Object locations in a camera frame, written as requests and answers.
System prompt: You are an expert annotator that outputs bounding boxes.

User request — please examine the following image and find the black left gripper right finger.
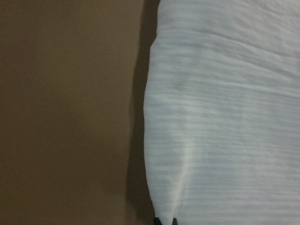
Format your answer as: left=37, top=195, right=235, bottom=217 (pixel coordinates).
left=172, top=218, right=178, bottom=225

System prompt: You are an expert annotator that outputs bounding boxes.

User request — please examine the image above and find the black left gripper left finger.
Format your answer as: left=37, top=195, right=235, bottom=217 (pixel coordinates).
left=153, top=217, right=162, bottom=225

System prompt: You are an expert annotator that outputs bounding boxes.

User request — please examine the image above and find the light blue button-up shirt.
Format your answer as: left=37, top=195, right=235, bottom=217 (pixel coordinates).
left=144, top=0, right=300, bottom=225

